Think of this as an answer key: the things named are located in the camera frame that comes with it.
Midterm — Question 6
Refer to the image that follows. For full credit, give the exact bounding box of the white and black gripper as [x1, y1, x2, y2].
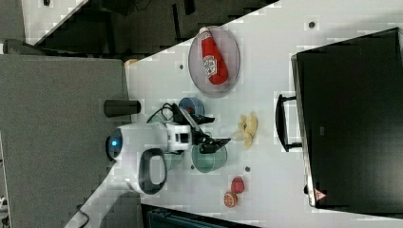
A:
[165, 104, 230, 154]

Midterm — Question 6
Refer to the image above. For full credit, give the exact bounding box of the yellow plush peeled banana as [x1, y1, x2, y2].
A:
[231, 112, 258, 150]

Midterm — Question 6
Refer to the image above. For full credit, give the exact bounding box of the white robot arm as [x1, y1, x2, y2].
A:
[64, 104, 230, 228]

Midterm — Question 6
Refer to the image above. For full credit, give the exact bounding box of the black toaster oven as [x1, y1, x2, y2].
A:
[292, 28, 403, 217]

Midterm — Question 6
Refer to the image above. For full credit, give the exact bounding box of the blue bowl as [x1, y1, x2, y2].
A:
[179, 97, 204, 115]

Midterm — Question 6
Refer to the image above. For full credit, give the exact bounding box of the green translucent cup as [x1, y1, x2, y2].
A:
[191, 145, 227, 173]

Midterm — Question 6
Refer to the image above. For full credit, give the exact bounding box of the red plush strawberry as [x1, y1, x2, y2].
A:
[231, 177, 244, 194]

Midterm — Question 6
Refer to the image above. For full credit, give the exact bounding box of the red plush ketchup bottle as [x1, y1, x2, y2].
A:
[199, 28, 228, 86]

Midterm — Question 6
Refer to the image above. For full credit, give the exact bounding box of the orange slice toy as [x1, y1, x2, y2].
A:
[223, 191, 238, 208]

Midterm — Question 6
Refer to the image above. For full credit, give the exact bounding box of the grey round plate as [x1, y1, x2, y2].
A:
[188, 26, 240, 98]

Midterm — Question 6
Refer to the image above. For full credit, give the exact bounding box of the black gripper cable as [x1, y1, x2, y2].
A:
[145, 102, 176, 125]

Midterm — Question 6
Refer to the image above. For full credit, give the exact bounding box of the black cylinder post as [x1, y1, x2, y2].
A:
[104, 100, 142, 118]

